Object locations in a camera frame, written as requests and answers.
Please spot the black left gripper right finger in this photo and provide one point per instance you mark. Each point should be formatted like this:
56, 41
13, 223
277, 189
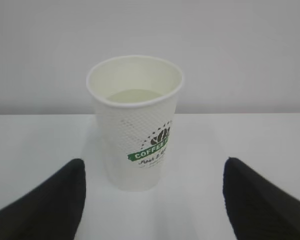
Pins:
256, 208

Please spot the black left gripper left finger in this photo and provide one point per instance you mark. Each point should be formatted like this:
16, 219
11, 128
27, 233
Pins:
51, 211

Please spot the white paper coffee cup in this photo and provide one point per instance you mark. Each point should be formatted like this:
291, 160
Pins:
134, 99

